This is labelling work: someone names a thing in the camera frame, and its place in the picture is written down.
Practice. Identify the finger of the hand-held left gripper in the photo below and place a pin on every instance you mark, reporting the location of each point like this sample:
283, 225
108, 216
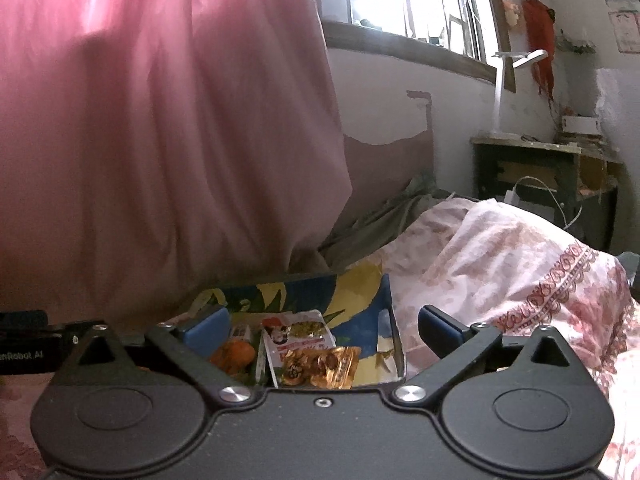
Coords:
65, 331

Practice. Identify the printed cardboard box tray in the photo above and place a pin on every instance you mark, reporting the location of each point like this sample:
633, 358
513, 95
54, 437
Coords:
350, 300

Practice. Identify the white desk lamp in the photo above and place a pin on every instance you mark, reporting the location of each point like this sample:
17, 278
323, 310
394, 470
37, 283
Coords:
500, 95

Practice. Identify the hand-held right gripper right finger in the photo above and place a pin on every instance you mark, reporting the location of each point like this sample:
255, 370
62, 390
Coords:
442, 335

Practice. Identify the white snack packet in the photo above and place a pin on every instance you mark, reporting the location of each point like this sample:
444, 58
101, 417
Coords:
300, 335

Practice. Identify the small doll ornament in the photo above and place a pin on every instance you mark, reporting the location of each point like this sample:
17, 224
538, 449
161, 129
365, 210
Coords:
512, 12

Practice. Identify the orange snack packet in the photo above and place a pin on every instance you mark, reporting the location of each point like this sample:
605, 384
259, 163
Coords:
232, 355

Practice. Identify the window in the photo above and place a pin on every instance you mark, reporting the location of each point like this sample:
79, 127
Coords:
425, 5

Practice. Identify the gold snack packet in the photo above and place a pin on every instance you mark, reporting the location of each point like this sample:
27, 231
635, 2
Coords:
325, 365

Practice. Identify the white box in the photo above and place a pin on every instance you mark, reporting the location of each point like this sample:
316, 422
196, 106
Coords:
580, 124

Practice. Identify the grey-green cloth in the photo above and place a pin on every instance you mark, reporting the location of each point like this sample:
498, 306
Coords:
380, 230

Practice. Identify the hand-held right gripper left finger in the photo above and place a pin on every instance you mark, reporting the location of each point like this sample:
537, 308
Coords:
205, 332

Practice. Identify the wall paper sheet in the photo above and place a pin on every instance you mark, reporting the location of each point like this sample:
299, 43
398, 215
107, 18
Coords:
625, 30

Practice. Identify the pink pillow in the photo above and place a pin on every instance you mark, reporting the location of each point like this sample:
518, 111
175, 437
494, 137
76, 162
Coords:
150, 135

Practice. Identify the dark wooden desk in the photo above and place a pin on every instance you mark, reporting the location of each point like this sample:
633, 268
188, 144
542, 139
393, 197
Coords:
530, 160

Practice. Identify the floral pink blanket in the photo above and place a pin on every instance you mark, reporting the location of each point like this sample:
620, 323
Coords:
500, 245

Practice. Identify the red-orange hanging decoration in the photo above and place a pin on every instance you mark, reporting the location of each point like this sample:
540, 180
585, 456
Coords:
542, 45

